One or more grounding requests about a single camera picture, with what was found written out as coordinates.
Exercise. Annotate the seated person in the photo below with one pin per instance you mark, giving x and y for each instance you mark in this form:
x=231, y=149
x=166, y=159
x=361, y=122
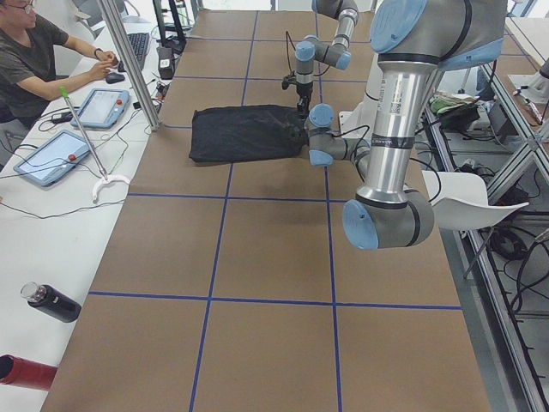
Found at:
x=28, y=69

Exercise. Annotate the near teach pendant tablet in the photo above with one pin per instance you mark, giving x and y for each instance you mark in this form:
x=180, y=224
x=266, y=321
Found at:
x=51, y=161

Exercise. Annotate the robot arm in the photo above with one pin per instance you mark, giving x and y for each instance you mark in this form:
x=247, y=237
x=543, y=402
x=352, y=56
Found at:
x=311, y=49
x=412, y=40

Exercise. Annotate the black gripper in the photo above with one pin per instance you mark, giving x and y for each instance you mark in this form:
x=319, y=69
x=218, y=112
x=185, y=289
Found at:
x=304, y=89

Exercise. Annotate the far teach pendant tablet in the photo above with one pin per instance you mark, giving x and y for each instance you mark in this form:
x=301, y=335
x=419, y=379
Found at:
x=103, y=107

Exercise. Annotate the aluminium frame post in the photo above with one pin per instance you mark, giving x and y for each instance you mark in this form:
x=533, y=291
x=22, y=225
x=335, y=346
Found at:
x=119, y=36

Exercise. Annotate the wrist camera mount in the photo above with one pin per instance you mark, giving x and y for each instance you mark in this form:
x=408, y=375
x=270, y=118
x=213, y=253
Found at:
x=287, y=81

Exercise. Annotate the black computer mouse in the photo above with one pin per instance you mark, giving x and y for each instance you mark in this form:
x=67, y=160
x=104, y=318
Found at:
x=114, y=77

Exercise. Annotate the black printed t-shirt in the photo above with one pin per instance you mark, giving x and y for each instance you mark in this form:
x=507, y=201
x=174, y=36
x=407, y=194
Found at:
x=246, y=133

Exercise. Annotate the black water bottle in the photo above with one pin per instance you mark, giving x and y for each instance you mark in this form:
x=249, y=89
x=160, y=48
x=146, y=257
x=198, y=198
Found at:
x=50, y=301

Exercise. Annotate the teach pendant tablet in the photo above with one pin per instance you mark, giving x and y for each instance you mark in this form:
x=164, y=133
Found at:
x=103, y=107
x=51, y=161

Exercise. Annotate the black keyboard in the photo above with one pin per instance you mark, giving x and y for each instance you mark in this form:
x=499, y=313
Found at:
x=140, y=44

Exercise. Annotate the white chair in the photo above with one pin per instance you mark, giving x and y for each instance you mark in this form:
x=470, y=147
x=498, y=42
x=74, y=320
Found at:
x=460, y=202

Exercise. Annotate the red cylinder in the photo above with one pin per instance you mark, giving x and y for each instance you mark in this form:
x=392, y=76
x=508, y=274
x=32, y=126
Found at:
x=26, y=373

